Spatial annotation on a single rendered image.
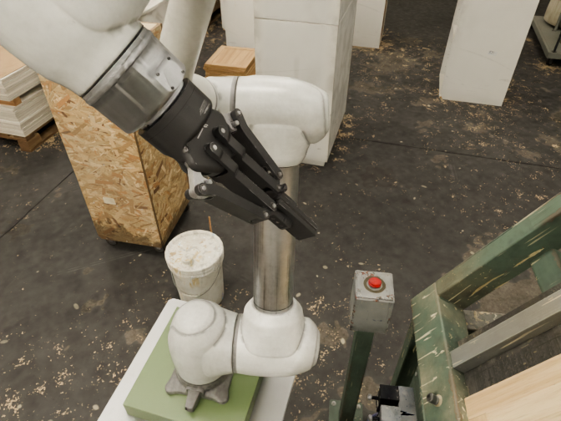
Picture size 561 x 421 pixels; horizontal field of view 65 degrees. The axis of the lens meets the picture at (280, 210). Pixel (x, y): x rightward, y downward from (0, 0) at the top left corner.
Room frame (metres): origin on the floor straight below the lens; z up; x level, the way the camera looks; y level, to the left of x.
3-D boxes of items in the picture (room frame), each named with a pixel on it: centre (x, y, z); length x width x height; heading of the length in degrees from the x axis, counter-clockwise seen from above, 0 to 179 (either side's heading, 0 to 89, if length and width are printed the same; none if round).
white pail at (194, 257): (1.59, 0.44, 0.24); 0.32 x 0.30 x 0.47; 164
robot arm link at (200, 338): (0.66, 0.21, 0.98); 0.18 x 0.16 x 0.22; 86
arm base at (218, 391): (0.65, 0.22, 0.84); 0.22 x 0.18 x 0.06; 169
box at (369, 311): (0.88, -0.29, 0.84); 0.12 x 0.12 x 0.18; 83
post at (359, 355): (0.88, -0.29, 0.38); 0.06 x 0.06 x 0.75; 83
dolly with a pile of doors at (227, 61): (4.27, 0.45, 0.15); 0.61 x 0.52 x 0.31; 164
